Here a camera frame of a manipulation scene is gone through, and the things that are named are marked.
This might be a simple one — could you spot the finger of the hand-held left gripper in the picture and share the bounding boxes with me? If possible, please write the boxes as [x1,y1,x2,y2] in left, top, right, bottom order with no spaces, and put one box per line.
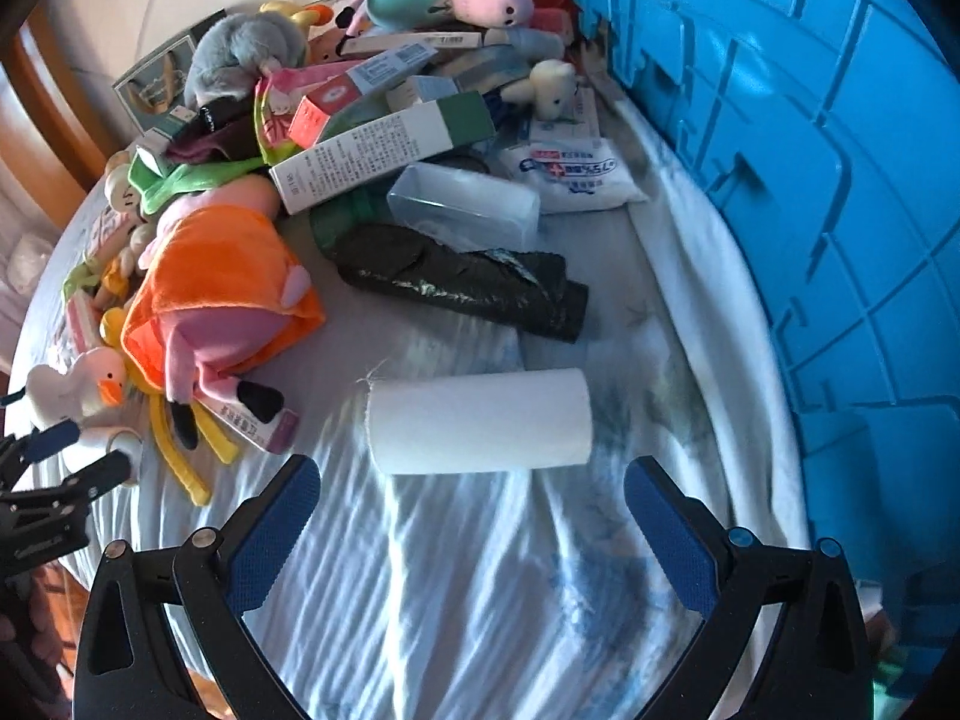
[45,450,137,512]
[15,420,82,466]

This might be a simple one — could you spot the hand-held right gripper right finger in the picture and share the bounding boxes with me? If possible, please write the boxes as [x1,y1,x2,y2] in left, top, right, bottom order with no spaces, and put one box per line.
[624,455,875,720]

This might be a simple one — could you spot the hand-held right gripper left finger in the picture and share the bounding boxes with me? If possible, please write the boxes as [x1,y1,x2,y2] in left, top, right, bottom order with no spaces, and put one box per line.
[73,454,322,720]

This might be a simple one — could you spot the white paper roll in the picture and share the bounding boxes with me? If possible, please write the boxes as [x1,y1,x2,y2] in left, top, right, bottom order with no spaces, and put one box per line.
[366,367,595,476]

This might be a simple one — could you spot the blue plastic crate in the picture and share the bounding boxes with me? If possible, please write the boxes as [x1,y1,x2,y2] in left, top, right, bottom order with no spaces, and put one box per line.
[570,0,960,616]

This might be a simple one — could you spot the white duck plush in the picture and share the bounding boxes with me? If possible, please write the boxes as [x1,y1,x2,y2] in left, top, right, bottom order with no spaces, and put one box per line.
[26,349,145,467]

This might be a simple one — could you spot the pink bordered box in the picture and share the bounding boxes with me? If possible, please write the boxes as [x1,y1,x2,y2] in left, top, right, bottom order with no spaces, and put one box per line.
[66,291,104,352]
[206,394,301,457]

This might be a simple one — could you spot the white plastic bag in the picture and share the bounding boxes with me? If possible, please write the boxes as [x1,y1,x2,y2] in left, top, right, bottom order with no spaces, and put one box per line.
[6,232,55,295]

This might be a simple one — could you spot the small beige plush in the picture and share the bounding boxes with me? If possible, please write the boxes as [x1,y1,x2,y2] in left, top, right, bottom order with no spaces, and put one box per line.
[111,221,163,295]

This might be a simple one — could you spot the white blue printed cloth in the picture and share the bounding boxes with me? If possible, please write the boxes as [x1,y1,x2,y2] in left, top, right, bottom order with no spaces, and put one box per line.
[7,82,818,720]

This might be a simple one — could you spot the pink pig plush orange dress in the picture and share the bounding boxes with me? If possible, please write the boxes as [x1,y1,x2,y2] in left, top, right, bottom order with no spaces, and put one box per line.
[120,180,329,451]

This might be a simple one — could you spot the green frog plush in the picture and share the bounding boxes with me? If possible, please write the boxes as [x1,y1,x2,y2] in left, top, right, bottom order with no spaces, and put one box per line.
[103,150,271,220]

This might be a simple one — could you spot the black garbage bag roll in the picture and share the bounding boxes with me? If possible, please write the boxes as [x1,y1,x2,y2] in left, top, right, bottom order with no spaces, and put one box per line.
[330,223,590,346]

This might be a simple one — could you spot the green bag roll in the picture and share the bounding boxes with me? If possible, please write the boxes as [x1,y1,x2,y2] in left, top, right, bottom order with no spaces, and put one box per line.
[309,191,398,257]

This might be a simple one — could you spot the wooden cabinet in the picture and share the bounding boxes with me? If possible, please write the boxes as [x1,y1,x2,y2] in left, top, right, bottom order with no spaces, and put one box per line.
[0,15,113,192]

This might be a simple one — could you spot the dark maroon pouch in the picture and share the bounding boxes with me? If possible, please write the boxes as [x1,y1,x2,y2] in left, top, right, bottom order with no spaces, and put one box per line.
[169,94,265,167]

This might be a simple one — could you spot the framed picture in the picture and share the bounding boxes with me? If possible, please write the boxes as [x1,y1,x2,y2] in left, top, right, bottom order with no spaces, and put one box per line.
[112,11,230,137]

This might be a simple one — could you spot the white tissue packet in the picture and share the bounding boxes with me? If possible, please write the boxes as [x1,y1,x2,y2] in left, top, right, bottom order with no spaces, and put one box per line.
[499,136,651,215]

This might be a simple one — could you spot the clear plastic box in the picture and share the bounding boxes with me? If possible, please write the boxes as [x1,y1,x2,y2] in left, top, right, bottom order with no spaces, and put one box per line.
[386,163,542,253]

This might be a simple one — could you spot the pink green printed pouch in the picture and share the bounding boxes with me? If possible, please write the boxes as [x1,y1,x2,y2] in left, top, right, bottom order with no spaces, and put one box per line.
[253,64,355,166]

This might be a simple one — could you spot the white box green end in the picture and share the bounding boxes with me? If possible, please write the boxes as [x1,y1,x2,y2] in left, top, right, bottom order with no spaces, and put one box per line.
[268,92,496,216]

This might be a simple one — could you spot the red white box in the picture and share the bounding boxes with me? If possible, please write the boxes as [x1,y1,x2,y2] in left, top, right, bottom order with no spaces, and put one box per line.
[289,43,441,149]

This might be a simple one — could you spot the grey plush toy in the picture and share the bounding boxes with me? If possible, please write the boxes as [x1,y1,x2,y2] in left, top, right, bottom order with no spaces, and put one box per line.
[184,11,312,110]

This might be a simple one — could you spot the white flat packet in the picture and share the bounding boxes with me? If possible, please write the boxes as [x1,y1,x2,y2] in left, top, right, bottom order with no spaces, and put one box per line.
[525,86,605,147]

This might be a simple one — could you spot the small cream plush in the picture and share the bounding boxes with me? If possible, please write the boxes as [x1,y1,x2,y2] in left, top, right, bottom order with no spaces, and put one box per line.
[501,58,578,121]

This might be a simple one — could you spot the yellow plush toy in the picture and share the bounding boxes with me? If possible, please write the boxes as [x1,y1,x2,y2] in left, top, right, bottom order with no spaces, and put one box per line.
[259,0,335,32]

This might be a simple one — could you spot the grey green box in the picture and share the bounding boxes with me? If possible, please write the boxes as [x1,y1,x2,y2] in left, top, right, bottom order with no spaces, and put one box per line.
[431,45,535,92]

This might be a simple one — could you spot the long black box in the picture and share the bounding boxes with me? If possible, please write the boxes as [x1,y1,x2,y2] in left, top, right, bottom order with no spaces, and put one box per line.
[341,30,485,59]

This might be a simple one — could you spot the light blue tube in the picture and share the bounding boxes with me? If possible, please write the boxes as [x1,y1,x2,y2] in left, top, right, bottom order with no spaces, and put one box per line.
[484,25,575,61]

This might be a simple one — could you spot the teal and pink pig plush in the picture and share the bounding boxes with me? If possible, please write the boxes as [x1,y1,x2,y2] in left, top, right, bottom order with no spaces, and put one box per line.
[341,0,541,38]

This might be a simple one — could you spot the yellow fabric strap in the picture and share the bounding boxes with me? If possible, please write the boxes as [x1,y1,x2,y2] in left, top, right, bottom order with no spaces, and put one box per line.
[146,390,241,508]

